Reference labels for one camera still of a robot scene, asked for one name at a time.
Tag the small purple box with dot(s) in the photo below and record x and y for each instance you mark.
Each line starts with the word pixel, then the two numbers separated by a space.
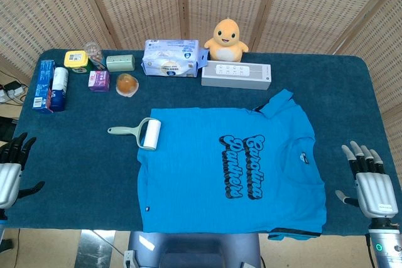
pixel 99 81

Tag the clear plastic jar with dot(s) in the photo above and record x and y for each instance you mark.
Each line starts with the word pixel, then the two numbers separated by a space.
pixel 95 56

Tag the grey silver right robot hand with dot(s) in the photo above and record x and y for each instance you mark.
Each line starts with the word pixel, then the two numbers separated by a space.
pixel 375 191

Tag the dark teal covered table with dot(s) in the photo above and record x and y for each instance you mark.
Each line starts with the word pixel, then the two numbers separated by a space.
pixel 94 170

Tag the blue white bottle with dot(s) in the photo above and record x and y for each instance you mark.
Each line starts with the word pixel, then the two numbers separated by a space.
pixel 59 89

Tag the orange plush toy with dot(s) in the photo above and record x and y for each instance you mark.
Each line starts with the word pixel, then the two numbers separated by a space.
pixel 226 40

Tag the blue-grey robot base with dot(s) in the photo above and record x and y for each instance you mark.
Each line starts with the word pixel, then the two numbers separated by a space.
pixel 194 250

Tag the woven rattan folding screen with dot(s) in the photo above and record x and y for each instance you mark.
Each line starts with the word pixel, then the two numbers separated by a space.
pixel 141 4

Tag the black equipment case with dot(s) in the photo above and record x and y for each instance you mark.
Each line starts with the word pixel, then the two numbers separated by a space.
pixel 6 126

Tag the white floor power strip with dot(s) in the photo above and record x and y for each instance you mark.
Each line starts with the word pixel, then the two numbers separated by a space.
pixel 12 90

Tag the yellow lidded container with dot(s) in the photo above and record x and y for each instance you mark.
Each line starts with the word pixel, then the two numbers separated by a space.
pixel 75 58

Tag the blue toothpaste box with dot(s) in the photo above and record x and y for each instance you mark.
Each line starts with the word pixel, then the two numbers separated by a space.
pixel 42 86

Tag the shiny metal table base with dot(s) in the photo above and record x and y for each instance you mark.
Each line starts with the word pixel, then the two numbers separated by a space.
pixel 94 249

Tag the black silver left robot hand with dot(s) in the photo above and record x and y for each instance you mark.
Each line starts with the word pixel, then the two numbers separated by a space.
pixel 9 183

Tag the blue tissue pack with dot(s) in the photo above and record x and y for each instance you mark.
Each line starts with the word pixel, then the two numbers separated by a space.
pixel 171 59

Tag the blue printed t-shirt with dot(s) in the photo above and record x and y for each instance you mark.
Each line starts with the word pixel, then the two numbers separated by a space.
pixel 194 170

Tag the orange jelly cup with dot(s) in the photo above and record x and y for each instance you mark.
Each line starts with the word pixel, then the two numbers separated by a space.
pixel 126 85

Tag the grey power strip box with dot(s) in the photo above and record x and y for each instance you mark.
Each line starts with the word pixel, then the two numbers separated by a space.
pixel 235 78

